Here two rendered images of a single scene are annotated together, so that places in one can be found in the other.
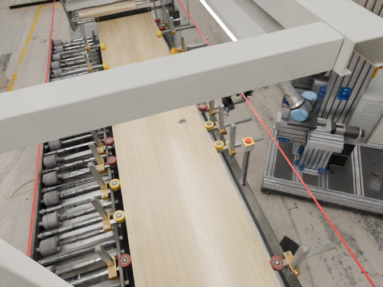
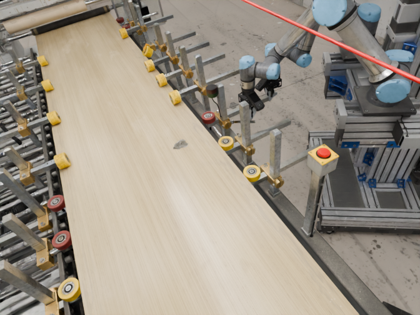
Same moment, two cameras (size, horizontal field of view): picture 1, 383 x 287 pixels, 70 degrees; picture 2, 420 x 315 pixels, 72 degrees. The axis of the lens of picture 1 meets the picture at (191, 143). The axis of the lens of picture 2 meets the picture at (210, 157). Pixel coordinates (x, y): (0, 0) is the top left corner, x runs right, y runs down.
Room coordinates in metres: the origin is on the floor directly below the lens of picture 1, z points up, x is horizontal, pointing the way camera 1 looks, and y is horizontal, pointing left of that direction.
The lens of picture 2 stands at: (0.63, 0.06, 1.96)
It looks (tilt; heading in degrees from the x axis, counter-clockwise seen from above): 46 degrees down; 353
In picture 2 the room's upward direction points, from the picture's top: 12 degrees counter-clockwise
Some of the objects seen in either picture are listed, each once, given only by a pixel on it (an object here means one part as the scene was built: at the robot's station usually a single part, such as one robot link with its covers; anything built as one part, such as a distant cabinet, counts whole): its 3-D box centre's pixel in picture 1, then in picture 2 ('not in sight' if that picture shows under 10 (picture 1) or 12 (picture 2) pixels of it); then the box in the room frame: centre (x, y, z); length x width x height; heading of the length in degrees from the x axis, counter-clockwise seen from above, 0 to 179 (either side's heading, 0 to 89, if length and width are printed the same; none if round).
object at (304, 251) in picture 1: (296, 262); not in sight; (0.48, -0.54, 0.92); 0.03 x 0.03 x 0.48; 12
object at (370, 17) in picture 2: not in sight; (366, 19); (2.03, -1.12, 1.21); 0.13 x 0.12 x 0.14; 10
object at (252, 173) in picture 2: (218, 147); (252, 178); (1.48, -0.23, 0.85); 0.08 x 0.08 x 0.11
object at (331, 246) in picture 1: (303, 255); not in sight; (0.54, -0.63, 0.83); 0.43 x 0.03 x 0.04; 102
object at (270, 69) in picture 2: not in sight; (268, 69); (1.81, -0.45, 1.21); 0.11 x 0.11 x 0.08; 51
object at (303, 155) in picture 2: (240, 144); (285, 165); (1.52, -0.42, 0.82); 0.43 x 0.03 x 0.04; 102
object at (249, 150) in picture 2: (220, 128); (244, 145); (1.73, -0.28, 0.83); 0.13 x 0.06 x 0.05; 12
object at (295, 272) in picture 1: (291, 263); not in sight; (0.50, -0.54, 0.83); 0.13 x 0.06 x 0.05; 12
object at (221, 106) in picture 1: (221, 124); (246, 139); (1.71, -0.28, 0.89); 0.03 x 0.03 x 0.48; 12
